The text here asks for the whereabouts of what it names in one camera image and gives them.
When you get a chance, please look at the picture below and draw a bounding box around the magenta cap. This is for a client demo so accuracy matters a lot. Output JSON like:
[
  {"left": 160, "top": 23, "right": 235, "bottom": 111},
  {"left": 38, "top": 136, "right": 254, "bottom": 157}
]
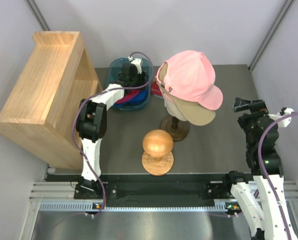
[{"left": 115, "top": 89, "right": 141, "bottom": 105}]

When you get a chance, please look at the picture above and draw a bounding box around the blue cap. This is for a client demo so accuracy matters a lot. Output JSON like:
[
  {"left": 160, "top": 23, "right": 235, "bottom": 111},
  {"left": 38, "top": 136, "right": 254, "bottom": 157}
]
[{"left": 114, "top": 89, "right": 148, "bottom": 107}]

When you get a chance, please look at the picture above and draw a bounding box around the pink cap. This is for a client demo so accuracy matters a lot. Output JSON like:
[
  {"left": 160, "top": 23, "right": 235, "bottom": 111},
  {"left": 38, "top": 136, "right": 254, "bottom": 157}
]
[
  {"left": 156, "top": 50, "right": 224, "bottom": 111},
  {"left": 156, "top": 80, "right": 181, "bottom": 103}
]

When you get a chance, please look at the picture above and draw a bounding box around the khaki cap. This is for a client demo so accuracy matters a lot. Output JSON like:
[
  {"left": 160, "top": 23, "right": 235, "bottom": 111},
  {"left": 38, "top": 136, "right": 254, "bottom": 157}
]
[{"left": 155, "top": 62, "right": 216, "bottom": 127}]

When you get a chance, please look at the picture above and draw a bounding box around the round wooden hat stand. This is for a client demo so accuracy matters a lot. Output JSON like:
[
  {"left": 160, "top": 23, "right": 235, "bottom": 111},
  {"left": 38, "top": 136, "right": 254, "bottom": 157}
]
[{"left": 141, "top": 129, "right": 174, "bottom": 176}]

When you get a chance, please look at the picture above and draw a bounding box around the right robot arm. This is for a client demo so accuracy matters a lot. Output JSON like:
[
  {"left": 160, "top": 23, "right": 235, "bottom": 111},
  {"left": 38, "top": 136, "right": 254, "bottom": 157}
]
[{"left": 222, "top": 97, "right": 298, "bottom": 240}]

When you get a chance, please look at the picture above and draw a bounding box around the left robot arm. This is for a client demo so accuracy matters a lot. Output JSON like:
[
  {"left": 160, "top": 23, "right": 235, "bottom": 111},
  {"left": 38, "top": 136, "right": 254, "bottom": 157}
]
[{"left": 75, "top": 58, "right": 150, "bottom": 199}]

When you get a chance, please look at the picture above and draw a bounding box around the teal plastic bin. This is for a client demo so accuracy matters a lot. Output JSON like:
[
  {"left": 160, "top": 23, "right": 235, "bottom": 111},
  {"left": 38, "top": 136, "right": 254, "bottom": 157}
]
[{"left": 105, "top": 57, "right": 153, "bottom": 111}]

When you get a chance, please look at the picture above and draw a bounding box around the cream mannequin head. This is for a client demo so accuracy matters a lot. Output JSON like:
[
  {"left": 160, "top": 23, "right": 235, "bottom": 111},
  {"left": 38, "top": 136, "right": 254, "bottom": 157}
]
[{"left": 164, "top": 99, "right": 188, "bottom": 122}]

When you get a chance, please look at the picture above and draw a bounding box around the dark wooden stand base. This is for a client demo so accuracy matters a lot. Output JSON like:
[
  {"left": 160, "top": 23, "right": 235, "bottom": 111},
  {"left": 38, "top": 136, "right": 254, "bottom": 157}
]
[{"left": 159, "top": 115, "right": 190, "bottom": 142}]

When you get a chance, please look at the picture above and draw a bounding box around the wooden shelf box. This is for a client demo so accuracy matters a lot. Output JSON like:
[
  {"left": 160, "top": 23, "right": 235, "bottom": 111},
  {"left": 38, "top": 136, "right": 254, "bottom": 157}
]
[{"left": 0, "top": 31, "right": 102, "bottom": 170}]

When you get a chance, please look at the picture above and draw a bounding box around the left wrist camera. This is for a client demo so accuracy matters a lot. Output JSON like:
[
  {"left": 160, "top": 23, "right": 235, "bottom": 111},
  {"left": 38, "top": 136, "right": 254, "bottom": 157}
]
[{"left": 128, "top": 56, "right": 143, "bottom": 74}]

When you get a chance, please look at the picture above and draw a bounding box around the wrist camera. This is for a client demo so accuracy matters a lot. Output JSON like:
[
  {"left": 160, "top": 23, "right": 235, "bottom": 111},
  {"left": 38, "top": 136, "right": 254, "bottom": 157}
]
[
  {"left": 267, "top": 107, "right": 295, "bottom": 127},
  {"left": 128, "top": 56, "right": 143, "bottom": 74}
]

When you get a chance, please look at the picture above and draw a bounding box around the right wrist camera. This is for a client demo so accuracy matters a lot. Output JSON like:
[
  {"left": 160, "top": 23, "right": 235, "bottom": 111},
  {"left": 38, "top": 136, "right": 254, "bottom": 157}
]
[{"left": 267, "top": 107, "right": 295, "bottom": 127}]

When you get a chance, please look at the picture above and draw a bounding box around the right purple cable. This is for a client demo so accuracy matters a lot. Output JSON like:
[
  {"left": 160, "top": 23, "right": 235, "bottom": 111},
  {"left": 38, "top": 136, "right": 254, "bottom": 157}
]
[{"left": 238, "top": 111, "right": 298, "bottom": 240}]

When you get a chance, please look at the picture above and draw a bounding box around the purple cable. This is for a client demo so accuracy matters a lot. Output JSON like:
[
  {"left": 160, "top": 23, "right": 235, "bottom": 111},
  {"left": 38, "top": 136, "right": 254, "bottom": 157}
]
[
  {"left": 238, "top": 111, "right": 298, "bottom": 240},
  {"left": 71, "top": 51, "right": 154, "bottom": 216}
]

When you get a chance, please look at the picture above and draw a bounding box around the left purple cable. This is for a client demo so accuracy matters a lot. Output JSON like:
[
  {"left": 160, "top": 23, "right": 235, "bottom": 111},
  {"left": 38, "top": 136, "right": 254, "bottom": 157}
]
[{"left": 71, "top": 51, "right": 154, "bottom": 216}]

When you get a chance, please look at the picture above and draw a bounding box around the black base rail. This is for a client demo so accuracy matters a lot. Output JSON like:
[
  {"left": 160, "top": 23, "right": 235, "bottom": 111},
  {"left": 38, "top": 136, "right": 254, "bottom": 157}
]
[{"left": 74, "top": 181, "right": 233, "bottom": 204}]

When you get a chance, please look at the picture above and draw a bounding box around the left aluminium corner post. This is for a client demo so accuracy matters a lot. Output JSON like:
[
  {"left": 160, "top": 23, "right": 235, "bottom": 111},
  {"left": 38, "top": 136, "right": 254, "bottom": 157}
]
[{"left": 25, "top": 0, "right": 51, "bottom": 31}]

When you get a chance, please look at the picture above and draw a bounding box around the aluminium corner post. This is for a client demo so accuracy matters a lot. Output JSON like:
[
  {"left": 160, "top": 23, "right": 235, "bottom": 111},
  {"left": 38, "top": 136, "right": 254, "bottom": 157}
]
[
  {"left": 25, "top": 0, "right": 51, "bottom": 31},
  {"left": 248, "top": 0, "right": 296, "bottom": 72}
]

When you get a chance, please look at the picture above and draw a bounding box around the grey cable duct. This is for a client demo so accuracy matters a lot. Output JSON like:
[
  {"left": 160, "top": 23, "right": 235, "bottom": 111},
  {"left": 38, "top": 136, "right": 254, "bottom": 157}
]
[{"left": 39, "top": 201, "right": 242, "bottom": 212}]

